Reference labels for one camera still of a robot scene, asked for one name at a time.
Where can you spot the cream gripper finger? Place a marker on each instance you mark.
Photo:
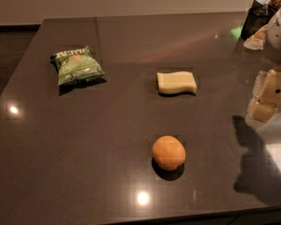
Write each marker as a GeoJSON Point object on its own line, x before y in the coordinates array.
{"type": "Point", "coordinates": [266, 93]}

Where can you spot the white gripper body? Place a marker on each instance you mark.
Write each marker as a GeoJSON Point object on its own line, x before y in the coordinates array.
{"type": "Point", "coordinates": [279, 37]}

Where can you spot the yellow sponge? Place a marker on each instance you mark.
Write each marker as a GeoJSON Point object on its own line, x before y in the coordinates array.
{"type": "Point", "coordinates": [176, 82]}

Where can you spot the dark snack bag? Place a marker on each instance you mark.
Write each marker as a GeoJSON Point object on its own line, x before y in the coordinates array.
{"type": "Point", "coordinates": [256, 18]}

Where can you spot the green jalapeno chip bag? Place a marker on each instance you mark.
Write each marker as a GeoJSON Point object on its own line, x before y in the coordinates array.
{"type": "Point", "coordinates": [76, 65]}

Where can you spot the light wrapped snack packet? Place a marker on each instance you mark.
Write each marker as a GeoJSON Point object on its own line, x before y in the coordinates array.
{"type": "Point", "coordinates": [256, 41]}

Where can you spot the orange fruit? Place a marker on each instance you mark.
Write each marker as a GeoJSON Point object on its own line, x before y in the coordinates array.
{"type": "Point", "coordinates": [168, 153]}

